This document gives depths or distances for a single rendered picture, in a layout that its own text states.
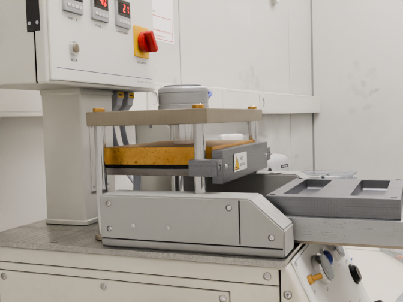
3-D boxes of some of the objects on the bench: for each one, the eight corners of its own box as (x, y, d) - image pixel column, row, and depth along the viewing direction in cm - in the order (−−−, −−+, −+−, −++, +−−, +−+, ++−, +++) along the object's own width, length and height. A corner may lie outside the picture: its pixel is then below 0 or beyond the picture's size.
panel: (360, 411, 62) (289, 261, 64) (377, 318, 90) (327, 216, 91) (377, 406, 61) (305, 256, 63) (388, 314, 89) (338, 211, 91)
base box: (-15, 358, 80) (-21, 244, 79) (115, 283, 114) (112, 204, 113) (358, 424, 60) (357, 272, 59) (378, 310, 95) (378, 213, 94)
